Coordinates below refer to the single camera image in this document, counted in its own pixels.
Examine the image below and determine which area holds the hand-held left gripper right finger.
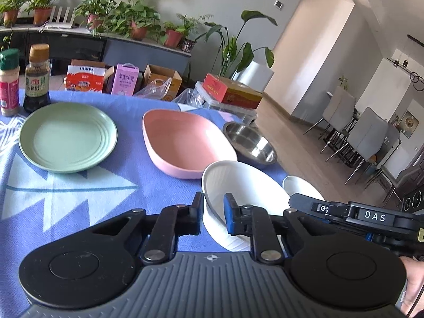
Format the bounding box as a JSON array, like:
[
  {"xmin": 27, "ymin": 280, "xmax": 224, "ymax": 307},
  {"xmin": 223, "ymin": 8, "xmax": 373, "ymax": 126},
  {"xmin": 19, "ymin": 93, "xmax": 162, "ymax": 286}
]
[{"xmin": 223, "ymin": 192, "xmax": 333, "ymax": 262}]

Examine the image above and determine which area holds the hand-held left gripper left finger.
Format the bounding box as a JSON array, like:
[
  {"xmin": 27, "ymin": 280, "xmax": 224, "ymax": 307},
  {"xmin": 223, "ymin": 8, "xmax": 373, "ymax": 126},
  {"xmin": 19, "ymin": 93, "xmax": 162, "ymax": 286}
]
[{"xmin": 88, "ymin": 191, "xmax": 204, "ymax": 262}]

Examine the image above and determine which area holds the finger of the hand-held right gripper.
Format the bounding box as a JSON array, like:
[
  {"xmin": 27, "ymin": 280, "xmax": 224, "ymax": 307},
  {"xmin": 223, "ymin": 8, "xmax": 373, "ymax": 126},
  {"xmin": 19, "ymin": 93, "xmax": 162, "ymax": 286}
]
[{"xmin": 288, "ymin": 192, "xmax": 352, "ymax": 223}]

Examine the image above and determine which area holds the small white bowl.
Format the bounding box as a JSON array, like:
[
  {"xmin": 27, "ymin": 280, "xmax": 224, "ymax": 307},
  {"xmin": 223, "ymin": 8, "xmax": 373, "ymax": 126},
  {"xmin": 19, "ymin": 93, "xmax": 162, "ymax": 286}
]
[{"xmin": 282, "ymin": 175, "xmax": 326, "ymax": 202}]

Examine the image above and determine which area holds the large white bowl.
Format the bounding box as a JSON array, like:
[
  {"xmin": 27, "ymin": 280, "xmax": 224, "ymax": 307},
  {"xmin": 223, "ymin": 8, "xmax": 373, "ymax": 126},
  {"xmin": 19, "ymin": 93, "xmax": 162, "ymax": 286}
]
[{"xmin": 201, "ymin": 161, "xmax": 292, "ymax": 251}]

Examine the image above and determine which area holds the pink oval bowl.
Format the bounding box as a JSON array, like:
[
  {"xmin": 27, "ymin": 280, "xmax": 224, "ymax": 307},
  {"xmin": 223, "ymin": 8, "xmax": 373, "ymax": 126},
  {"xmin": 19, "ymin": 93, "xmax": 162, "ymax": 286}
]
[{"xmin": 142, "ymin": 109, "xmax": 238, "ymax": 180}]

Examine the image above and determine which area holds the green plate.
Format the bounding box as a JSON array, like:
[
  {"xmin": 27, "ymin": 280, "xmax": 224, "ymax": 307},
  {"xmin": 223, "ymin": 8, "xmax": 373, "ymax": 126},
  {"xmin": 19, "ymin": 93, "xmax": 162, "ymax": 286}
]
[{"xmin": 19, "ymin": 102, "xmax": 118, "ymax": 174}]

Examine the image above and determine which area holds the person's right hand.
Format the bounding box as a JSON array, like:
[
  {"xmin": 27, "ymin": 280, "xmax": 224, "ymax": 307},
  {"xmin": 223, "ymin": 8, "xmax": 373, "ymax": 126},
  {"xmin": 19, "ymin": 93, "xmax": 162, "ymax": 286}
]
[{"xmin": 399, "ymin": 257, "xmax": 424, "ymax": 315}]

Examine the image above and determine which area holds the dark dining chair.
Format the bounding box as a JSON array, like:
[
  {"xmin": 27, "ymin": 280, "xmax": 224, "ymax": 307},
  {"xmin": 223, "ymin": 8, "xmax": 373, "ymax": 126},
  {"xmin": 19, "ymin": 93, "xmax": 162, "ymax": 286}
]
[{"xmin": 364, "ymin": 165, "xmax": 424, "ymax": 207}]

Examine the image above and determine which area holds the stainless steel bowl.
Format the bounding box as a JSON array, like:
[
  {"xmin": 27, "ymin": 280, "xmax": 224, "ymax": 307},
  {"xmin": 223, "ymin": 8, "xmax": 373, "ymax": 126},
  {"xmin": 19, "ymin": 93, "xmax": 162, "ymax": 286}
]
[{"xmin": 223, "ymin": 121, "xmax": 278, "ymax": 165}]

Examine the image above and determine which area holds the blue printed tablecloth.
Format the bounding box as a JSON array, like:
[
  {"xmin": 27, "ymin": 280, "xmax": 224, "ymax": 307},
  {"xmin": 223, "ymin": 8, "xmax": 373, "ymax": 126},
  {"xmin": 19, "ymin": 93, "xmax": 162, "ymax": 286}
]
[{"xmin": 0, "ymin": 88, "xmax": 292, "ymax": 315}]

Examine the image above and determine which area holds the grey dining chair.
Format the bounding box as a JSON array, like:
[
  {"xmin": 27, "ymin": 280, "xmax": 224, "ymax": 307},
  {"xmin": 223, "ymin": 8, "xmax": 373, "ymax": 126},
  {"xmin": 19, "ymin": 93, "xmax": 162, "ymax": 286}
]
[
  {"xmin": 330, "ymin": 107, "xmax": 391, "ymax": 170},
  {"xmin": 304, "ymin": 85, "xmax": 357, "ymax": 147}
]

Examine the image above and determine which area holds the clear plastic storage box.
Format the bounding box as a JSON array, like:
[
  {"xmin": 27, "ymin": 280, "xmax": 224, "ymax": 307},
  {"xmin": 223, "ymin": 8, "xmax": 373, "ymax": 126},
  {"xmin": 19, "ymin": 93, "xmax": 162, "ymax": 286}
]
[{"xmin": 194, "ymin": 81, "xmax": 258, "ymax": 128}]

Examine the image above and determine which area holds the red gift box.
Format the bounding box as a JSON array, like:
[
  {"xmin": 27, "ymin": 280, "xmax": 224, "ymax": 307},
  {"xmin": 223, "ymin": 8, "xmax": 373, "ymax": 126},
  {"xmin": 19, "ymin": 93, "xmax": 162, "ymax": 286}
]
[{"xmin": 203, "ymin": 73, "xmax": 263, "ymax": 109}]

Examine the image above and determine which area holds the clear plastic bag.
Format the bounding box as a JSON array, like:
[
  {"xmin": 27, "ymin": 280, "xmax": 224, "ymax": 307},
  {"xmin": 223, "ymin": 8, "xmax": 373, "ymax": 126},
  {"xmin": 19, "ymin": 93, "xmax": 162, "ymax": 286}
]
[{"xmin": 134, "ymin": 78, "xmax": 173, "ymax": 100}]

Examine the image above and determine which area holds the tall plant in white pot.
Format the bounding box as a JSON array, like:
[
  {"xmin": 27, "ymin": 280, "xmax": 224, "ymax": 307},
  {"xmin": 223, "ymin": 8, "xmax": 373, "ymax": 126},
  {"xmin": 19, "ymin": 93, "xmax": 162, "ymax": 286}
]
[{"xmin": 195, "ymin": 10, "xmax": 279, "ymax": 92}]

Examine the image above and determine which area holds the open cardboard box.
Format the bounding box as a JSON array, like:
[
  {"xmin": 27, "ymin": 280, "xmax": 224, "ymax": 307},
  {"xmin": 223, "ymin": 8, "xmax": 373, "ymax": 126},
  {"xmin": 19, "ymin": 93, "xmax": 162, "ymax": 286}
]
[{"xmin": 143, "ymin": 64, "xmax": 183, "ymax": 101}]

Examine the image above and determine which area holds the black pendant lamp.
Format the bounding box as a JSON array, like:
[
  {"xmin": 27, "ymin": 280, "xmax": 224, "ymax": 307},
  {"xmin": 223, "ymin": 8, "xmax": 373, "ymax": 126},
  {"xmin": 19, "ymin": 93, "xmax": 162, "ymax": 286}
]
[{"xmin": 387, "ymin": 58, "xmax": 424, "ymax": 92}]

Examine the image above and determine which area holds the pink carton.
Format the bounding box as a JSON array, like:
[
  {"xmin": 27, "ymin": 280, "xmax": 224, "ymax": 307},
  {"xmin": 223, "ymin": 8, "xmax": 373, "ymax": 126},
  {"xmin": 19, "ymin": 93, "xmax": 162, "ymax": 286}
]
[{"xmin": 111, "ymin": 63, "xmax": 139, "ymax": 96}]

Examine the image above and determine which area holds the fern in dark pot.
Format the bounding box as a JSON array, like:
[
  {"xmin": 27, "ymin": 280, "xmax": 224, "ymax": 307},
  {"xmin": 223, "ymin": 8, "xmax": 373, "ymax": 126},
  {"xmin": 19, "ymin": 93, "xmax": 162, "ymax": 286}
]
[{"xmin": 175, "ymin": 13, "xmax": 213, "ymax": 53}]

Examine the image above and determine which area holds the red and white carton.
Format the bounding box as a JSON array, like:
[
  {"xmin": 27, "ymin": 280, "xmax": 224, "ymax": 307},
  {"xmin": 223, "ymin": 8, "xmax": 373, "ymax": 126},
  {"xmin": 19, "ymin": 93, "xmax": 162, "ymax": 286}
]
[{"xmin": 64, "ymin": 64, "xmax": 107, "ymax": 94}]

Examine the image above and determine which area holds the small potted plant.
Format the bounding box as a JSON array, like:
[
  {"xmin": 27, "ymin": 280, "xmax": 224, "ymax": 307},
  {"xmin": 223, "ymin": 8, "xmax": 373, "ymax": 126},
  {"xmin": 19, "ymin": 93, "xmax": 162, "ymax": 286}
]
[{"xmin": 162, "ymin": 21, "xmax": 186, "ymax": 48}]

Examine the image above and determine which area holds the large bushy potted plant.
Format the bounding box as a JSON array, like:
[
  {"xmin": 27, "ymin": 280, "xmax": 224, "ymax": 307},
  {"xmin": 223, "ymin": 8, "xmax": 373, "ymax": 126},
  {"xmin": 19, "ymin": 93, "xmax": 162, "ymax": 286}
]
[{"xmin": 113, "ymin": 0, "xmax": 164, "ymax": 41}]

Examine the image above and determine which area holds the brown-capped soy sauce bottle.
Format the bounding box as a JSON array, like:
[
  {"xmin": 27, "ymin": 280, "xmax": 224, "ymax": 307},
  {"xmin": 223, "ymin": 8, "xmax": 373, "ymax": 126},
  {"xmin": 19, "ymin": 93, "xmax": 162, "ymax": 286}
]
[{"xmin": 23, "ymin": 43, "xmax": 52, "ymax": 113}]

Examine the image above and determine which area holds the green-capped spice bottle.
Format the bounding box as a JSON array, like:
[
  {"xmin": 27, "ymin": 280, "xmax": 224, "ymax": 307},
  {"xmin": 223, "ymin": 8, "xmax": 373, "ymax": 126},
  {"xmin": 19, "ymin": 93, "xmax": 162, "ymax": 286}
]
[{"xmin": 0, "ymin": 48, "xmax": 20, "ymax": 117}]

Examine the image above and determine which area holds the white router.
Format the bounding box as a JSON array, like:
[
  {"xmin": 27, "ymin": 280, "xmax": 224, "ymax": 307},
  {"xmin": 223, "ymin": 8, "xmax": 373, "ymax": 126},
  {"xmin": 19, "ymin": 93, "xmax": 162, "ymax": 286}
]
[{"xmin": 45, "ymin": 6, "xmax": 76, "ymax": 29}]

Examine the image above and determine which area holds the black cable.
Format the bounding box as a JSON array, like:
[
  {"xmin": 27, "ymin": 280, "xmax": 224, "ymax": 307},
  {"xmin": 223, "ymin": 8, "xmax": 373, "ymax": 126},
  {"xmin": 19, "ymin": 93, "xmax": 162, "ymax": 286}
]
[{"xmin": 405, "ymin": 272, "xmax": 424, "ymax": 318}]

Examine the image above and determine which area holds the framed wall picture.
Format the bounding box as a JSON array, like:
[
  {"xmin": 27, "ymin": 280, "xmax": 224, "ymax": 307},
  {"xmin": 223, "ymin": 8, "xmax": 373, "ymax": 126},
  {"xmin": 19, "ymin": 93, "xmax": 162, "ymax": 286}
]
[{"xmin": 399, "ymin": 111, "xmax": 420, "ymax": 138}]

